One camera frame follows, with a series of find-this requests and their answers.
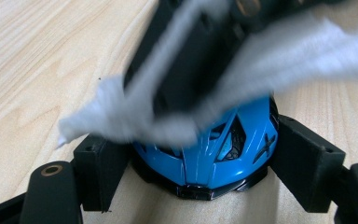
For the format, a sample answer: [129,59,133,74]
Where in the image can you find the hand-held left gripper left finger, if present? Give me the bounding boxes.
[73,133,132,214]

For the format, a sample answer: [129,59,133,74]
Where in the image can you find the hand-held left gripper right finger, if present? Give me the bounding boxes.
[269,114,347,215]

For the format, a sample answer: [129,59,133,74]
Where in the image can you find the white wet wipe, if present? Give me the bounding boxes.
[57,0,358,149]

